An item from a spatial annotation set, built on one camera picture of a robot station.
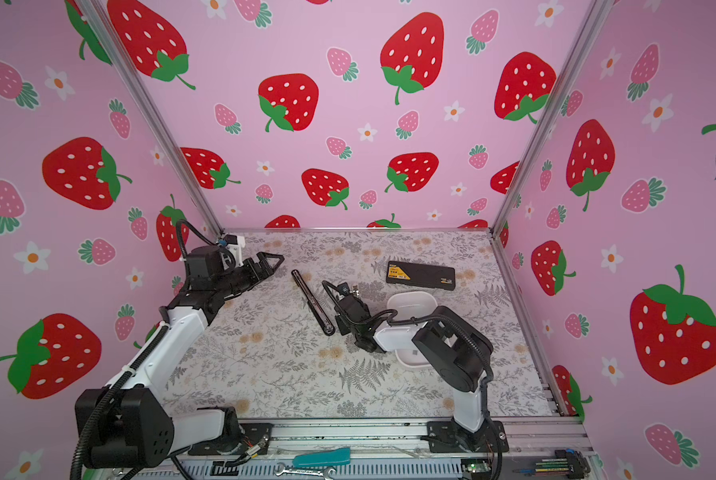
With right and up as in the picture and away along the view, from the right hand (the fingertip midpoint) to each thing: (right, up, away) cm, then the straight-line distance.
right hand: (343, 309), depth 94 cm
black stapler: (-10, 0, +4) cm, 11 cm away
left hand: (-18, +16, -13) cm, 27 cm away
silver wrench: (-12, -34, -24) cm, 44 cm away
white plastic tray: (+25, +1, +4) cm, 25 cm away
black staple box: (+27, +10, +13) cm, 32 cm away
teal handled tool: (-4, -33, -22) cm, 40 cm away
